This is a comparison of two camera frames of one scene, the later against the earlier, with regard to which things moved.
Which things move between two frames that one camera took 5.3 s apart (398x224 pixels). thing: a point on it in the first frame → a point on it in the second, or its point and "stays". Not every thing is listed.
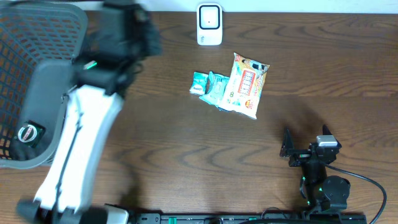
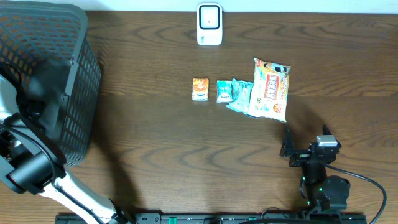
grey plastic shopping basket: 38,42 stays
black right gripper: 300,155 stays
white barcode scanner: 209,24 stays
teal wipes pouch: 216,89 → 240,95
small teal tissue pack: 198,85 → 224,91
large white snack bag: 243,91 → 268,95
